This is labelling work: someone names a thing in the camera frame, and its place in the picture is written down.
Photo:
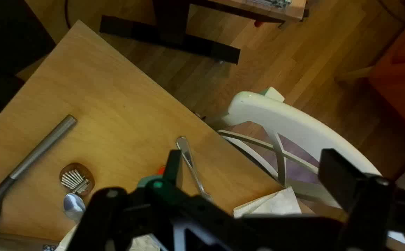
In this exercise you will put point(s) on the brown round object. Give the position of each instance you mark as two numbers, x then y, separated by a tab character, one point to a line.
77	178

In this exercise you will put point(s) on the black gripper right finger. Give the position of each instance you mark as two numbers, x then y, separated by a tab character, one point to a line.
367	210

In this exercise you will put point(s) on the blue connect four frame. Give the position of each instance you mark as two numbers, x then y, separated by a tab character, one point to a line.
239	228

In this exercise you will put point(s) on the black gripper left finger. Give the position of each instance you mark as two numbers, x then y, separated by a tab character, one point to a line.
105	218

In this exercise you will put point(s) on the silver metal spoon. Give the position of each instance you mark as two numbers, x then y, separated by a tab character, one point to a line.
74	204

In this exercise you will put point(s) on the small white paper napkin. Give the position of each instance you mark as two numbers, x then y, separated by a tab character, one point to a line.
270	204

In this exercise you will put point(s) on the black base side table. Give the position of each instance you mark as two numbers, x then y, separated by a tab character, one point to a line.
165	33

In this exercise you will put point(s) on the silver metal fork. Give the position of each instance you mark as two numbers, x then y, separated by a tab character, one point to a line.
190	163

